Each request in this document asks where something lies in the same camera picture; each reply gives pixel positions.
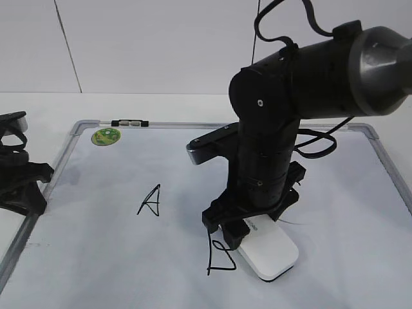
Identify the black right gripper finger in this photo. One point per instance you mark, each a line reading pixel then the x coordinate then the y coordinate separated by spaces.
pixel 296 173
pixel 234 233

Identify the round green magnet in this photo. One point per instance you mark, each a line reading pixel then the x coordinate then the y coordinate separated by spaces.
pixel 106 136

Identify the white board with grey frame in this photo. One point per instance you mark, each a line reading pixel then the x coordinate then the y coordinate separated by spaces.
pixel 123 229

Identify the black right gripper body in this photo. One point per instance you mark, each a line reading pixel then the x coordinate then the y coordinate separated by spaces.
pixel 256 185

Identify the white rectangular board eraser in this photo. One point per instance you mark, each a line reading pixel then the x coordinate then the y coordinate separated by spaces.
pixel 267 249

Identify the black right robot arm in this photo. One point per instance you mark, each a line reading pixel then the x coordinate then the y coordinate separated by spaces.
pixel 357 73

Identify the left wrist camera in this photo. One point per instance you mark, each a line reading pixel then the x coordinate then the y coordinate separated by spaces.
pixel 16 120

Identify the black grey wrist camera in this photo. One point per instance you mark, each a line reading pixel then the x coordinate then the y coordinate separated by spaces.
pixel 221 142

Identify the black silver frame clip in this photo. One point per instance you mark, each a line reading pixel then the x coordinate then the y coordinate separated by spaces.
pixel 128 123

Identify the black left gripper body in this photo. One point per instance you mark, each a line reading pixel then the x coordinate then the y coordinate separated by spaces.
pixel 20 192

